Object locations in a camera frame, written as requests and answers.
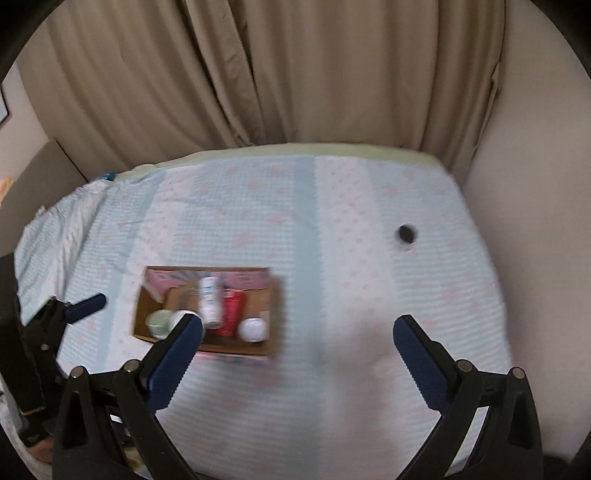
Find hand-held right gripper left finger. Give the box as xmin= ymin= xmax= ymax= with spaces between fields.
xmin=52 ymin=313 xmax=204 ymax=480

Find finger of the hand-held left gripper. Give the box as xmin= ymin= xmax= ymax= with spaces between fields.
xmin=64 ymin=292 xmax=107 ymax=325
xmin=22 ymin=298 xmax=71 ymax=357

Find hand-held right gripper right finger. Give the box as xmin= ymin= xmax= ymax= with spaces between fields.
xmin=392 ymin=314 xmax=543 ymax=480

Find light green jar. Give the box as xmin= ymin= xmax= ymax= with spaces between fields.
xmin=145 ymin=309 xmax=174 ymax=340

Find white earbuds case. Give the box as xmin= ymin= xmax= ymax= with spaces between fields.
xmin=168 ymin=310 xmax=200 ymax=334

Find white pill bottle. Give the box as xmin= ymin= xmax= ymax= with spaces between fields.
xmin=198 ymin=275 xmax=225 ymax=330

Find small red carton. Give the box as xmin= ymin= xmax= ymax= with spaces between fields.
xmin=216 ymin=290 xmax=245 ymax=337

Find white jar with dark rim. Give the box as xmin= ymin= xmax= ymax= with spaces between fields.
xmin=238 ymin=318 xmax=269 ymax=343

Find cardboard box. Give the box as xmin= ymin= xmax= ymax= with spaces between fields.
xmin=131 ymin=265 xmax=284 ymax=366

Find white jar with black lid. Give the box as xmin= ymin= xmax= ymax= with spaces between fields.
xmin=396 ymin=224 xmax=417 ymax=253

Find person's left hand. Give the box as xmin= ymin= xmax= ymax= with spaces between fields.
xmin=28 ymin=438 xmax=57 ymax=466

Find grey headboard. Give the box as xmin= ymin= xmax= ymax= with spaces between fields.
xmin=0 ymin=138 xmax=89 ymax=259

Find checkered light blue bed cover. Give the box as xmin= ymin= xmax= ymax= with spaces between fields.
xmin=14 ymin=152 xmax=514 ymax=477

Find beige curtain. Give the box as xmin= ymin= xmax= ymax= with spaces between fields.
xmin=185 ymin=0 xmax=509 ymax=172
xmin=18 ymin=0 xmax=260 ymax=182

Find light green bed sheet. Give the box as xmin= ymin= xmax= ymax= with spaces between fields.
xmin=128 ymin=142 xmax=441 ymax=180

